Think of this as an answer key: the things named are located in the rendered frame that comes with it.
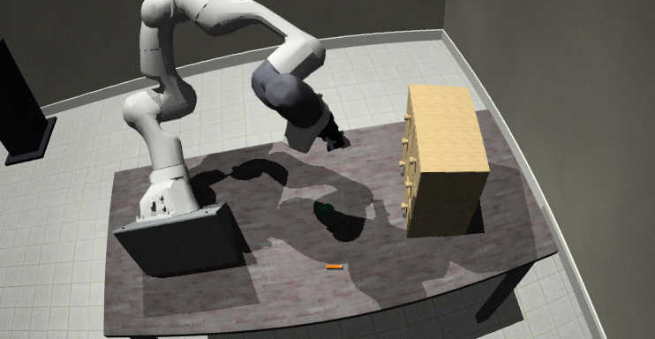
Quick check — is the small wooden chest of drawers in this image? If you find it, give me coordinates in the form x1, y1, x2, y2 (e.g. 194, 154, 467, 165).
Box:
407, 84, 490, 238

